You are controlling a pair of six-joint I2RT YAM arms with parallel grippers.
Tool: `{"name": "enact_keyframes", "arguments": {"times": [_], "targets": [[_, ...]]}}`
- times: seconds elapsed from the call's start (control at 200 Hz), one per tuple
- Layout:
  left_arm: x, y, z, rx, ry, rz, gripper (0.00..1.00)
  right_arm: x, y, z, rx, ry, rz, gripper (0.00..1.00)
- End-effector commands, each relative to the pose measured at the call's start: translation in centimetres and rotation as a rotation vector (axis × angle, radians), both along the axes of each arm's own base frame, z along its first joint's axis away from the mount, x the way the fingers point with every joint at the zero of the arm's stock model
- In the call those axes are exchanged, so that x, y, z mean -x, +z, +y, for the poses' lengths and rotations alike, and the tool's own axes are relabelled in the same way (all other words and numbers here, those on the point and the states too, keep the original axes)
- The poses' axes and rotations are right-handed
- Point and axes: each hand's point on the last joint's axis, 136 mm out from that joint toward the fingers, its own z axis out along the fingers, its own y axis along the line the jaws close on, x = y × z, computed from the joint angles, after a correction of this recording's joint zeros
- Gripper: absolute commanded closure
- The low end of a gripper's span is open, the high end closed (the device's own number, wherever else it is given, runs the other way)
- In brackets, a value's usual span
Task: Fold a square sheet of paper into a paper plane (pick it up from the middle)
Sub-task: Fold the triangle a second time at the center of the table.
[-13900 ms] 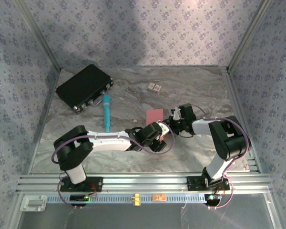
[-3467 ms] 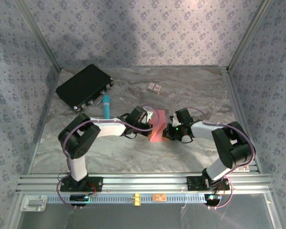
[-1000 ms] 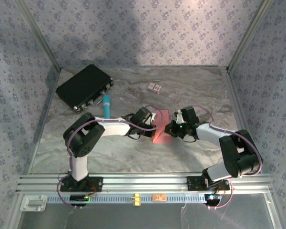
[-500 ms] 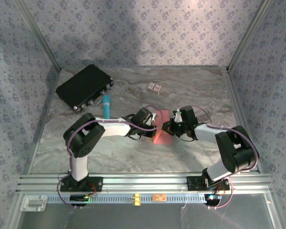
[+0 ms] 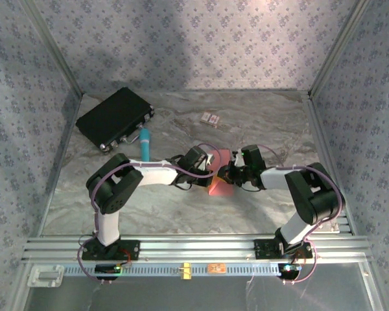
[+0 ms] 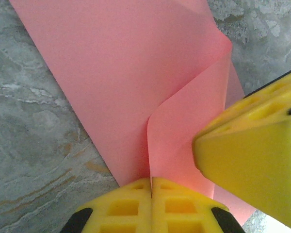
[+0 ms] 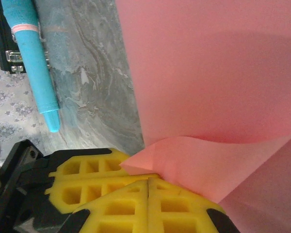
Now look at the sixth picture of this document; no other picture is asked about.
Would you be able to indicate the pink paper sheet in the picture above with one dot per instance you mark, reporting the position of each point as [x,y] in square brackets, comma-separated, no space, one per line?
[111,72]

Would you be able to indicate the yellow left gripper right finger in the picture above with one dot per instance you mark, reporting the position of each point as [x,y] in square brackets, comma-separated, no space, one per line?
[179,208]

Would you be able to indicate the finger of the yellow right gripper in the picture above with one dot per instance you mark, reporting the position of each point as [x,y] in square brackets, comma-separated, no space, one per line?
[252,157]

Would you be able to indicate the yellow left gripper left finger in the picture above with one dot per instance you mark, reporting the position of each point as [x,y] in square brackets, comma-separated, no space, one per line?
[126,208]

